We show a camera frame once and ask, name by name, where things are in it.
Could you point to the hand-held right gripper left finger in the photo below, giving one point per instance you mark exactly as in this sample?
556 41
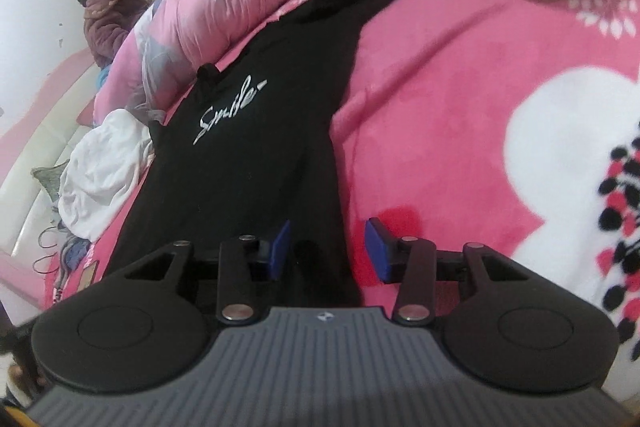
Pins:
280 253

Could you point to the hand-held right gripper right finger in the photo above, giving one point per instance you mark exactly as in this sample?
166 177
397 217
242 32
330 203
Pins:
377 252

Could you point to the black printed t-shirt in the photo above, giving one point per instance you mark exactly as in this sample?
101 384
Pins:
250 157

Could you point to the pink flower print blanket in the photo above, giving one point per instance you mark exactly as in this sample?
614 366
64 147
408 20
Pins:
450 107

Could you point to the brown flat object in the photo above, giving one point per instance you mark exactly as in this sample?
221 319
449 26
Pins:
91 273

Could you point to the white crumpled garment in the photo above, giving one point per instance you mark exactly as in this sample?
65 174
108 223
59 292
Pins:
105 172

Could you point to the grey patterned pillow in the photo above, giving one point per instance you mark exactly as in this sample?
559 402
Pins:
50 179

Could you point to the pink white bed headboard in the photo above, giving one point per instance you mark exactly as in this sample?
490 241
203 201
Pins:
35 127

